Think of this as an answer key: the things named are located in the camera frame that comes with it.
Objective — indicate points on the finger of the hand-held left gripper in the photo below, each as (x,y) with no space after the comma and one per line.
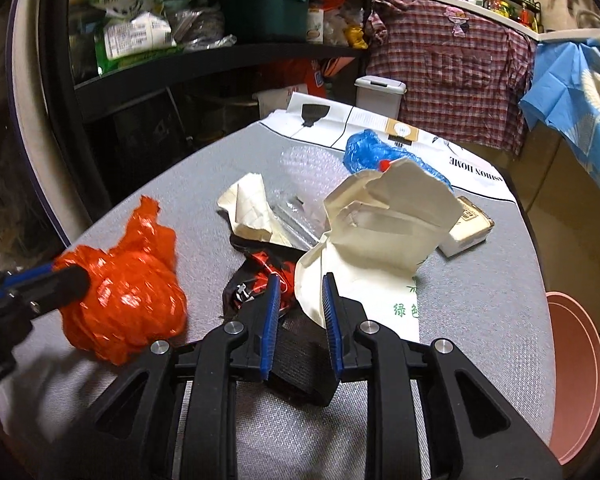
(60,287)

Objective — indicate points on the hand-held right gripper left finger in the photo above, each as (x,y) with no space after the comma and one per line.
(270,330)

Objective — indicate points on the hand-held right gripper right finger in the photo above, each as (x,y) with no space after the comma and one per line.
(332,330)

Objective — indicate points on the orange plastic bag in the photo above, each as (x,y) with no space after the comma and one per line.
(125,300)

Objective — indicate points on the cream paper bag green print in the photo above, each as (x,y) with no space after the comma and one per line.
(380,240)

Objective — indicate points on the bubble wrap sheet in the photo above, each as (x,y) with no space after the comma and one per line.
(310,170)

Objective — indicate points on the red plastic piece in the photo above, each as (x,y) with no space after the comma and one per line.
(385,164)

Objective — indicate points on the pink plastic basin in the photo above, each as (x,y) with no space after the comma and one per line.
(575,370)

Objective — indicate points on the black red wrapper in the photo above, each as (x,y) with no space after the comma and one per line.
(260,266)

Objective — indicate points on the clear plastic wrapper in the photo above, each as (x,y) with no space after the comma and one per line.
(292,220)

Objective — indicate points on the crumpled cream paper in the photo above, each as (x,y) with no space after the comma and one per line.
(245,205)

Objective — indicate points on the small brown cardboard box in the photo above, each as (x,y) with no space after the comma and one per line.
(472,222)

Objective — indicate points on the blue plastic bag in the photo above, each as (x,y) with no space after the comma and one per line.
(367,152)

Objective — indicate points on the white flat printed box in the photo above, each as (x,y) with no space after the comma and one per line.
(470,170)

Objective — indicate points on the white lidded bin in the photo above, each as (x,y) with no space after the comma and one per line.
(380,100)

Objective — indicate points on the orange printed bag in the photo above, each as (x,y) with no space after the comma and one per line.
(325,77)

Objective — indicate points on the green white food packet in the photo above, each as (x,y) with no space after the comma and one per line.
(135,40)

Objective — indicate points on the red plaid shirt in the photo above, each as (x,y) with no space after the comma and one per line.
(445,85)

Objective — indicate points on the black metal shelf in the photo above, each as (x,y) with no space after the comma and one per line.
(220,62)

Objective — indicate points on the yellow snack packet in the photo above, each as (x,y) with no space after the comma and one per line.
(356,36)

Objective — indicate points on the clear plastic bags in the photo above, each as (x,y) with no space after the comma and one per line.
(200,27)

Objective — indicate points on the dark green plastic basket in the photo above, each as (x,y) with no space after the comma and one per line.
(265,10)

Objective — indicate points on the blue fan-print cloth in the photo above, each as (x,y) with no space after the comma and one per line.
(555,95)

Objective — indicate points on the black spice rack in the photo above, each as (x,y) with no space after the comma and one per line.
(512,7)

